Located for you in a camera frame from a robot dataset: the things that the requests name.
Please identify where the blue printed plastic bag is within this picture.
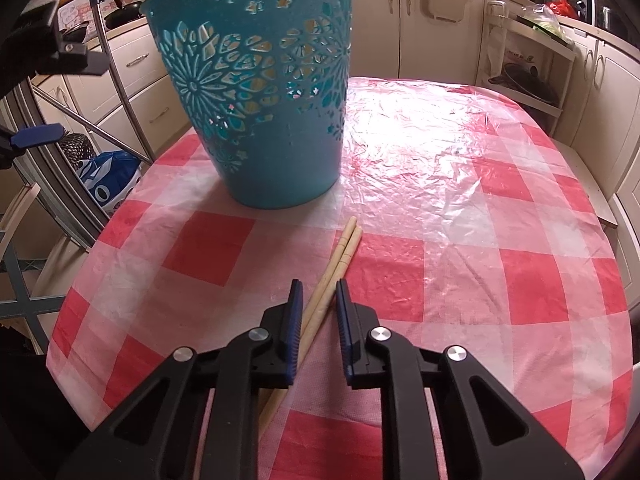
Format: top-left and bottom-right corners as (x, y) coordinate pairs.
(75, 151), (143, 208)

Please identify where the red checkered plastic tablecloth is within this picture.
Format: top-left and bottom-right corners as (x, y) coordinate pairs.
(45, 76), (635, 480)

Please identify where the wooden folding shelf rack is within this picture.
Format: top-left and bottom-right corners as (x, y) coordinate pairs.
(0, 180), (66, 351)

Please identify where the teal perforated plastic bucket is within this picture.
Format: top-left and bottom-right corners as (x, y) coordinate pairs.
(139, 0), (357, 210)

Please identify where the wooden chopstick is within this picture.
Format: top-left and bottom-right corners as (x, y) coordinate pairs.
(297, 216), (358, 333)
(257, 226), (364, 431)

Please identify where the grey sliding door frame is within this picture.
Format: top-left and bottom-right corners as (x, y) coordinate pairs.
(12, 75), (111, 251)

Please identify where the black wok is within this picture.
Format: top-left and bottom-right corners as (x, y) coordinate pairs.
(102, 0), (146, 31)

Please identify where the black pan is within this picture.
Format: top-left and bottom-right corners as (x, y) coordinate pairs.
(490, 62), (558, 106)

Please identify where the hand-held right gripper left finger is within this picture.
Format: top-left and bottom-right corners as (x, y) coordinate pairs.
(92, 280), (304, 480)

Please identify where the white trolley cart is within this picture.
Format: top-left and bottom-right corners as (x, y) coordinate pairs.
(480, 0), (581, 133)

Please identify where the dark woven basket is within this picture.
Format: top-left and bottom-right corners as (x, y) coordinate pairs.
(59, 132), (97, 163)

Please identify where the small wooden stool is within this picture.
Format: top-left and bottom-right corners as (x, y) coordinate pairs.
(550, 140), (621, 231)

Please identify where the plastic bag of greens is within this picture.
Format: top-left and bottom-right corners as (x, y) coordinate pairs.
(517, 4), (576, 43)

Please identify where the red plastic bag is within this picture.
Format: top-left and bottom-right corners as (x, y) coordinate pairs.
(547, 0), (576, 22)

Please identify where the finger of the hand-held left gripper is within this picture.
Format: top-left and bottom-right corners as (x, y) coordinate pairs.
(0, 124), (65, 170)
(0, 1), (110, 96)

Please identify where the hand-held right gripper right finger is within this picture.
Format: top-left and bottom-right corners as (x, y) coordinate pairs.
(336, 279), (583, 480)

